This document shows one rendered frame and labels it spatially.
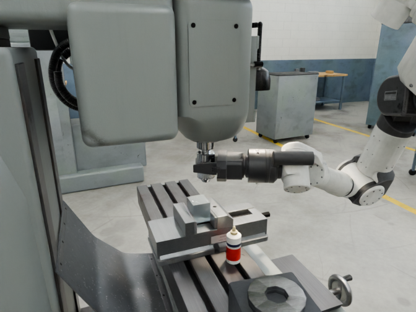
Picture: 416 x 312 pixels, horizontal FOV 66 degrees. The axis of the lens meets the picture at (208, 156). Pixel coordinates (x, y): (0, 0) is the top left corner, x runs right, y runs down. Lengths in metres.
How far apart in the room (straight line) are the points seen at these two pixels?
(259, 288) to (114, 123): 0.39
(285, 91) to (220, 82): 4.60
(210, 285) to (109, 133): 0.46
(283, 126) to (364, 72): 5.40
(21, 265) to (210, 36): 0.55
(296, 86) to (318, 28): 4.01
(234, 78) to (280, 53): 7.91
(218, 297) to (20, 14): 0.70
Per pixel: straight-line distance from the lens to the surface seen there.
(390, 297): 2.54
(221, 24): 0.70
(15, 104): 0.59
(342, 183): 0.96
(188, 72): 0.68
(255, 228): 1.01
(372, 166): 0.99
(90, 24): 0.62
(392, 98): 0.89
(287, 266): 1.28
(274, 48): 8.52
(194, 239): 0.94
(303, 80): 5.49
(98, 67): 0.62
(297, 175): 0.81
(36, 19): 0.64
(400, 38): 6.76
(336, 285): 1.40
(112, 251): 1.05
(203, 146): 0.80
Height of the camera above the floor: 1.53
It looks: 19 degrees down
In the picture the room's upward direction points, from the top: straight up
